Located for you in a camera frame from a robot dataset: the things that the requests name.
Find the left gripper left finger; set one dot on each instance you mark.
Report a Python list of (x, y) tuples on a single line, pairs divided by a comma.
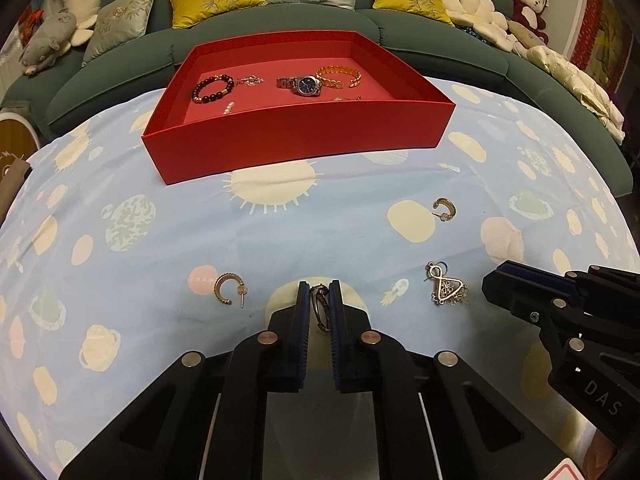
[(204, 417)]

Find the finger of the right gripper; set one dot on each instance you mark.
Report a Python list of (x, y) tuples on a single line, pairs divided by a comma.
[(526, 292)]

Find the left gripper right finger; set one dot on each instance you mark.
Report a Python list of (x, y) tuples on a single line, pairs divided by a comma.
[(434, 416)]

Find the gold hoop earring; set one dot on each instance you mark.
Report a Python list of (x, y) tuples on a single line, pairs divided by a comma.
[(227, 282), (444, 209)]

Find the silver blue-dial watch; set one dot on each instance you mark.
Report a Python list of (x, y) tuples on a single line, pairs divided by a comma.
[(307, 86)]

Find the red jewelry tray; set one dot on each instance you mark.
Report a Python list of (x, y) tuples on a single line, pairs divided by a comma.
[(205, 124)]

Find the silver triangle pendant earring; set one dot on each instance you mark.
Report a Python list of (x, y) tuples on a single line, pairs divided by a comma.
[(446, 289)]

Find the blue patterned tablecloth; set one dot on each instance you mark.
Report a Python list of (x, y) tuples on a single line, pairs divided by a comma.
[(107, 273)]

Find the cream puffy blanket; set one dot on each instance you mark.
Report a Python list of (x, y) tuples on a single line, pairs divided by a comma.
[(588, 92)]

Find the red monkey plush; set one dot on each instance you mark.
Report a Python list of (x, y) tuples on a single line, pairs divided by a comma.
[(529, 14)]

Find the white flower cushion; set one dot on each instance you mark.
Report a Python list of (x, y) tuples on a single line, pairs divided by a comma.
[(481, 17)]

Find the silver pendant charm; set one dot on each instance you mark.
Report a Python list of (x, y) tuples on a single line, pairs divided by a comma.
[(251, 81)]

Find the teal sectional sofa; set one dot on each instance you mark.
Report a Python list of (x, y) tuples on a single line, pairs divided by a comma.
[(71, 91)]

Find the left pale blue cushion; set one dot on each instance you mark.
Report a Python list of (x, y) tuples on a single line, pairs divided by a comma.
[(117, 23)]

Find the grey pig plush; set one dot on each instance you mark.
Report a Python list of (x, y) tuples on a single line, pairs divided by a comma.
[(50, 41)]

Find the red wall hanging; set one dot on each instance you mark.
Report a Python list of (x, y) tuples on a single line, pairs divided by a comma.
[(603, 45)]

